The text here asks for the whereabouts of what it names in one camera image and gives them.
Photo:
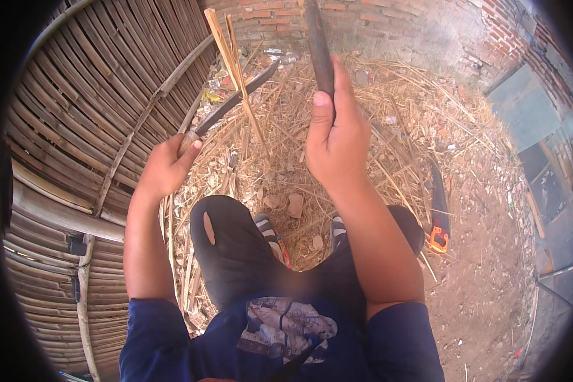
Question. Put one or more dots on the person's right hand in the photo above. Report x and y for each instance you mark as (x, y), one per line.
(339, 148)

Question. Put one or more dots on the person's left hand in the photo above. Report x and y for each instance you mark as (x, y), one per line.
(162, 172)

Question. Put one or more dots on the dark bamboo stick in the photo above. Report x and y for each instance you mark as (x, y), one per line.
(320, 52)

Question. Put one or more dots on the pile of bamboo shavings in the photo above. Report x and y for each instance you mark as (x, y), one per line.
(401, 124)

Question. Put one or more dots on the broken brick piece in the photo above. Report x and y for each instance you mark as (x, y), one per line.
(271, 201)
(317, 242)
(296, 205)

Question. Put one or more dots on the yellow wrapper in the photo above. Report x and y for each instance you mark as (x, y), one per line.
(211, 96)

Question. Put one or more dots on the person's legs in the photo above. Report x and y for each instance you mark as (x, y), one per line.
(238, 253)

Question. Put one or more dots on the bundle of bamboo strips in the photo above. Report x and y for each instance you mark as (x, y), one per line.
(184, 281)

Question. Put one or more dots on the small black box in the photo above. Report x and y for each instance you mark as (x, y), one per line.
(77, 246)

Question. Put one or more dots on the pale split bamboo strip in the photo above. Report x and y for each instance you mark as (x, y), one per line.
(236, 71)

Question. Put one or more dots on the grey blue board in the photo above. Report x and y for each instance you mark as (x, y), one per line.
(523, 105)

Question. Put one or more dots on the person's body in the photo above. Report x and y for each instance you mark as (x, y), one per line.
(286, 344)

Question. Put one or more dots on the woven bamboo wall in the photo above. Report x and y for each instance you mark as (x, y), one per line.
(90, 86)

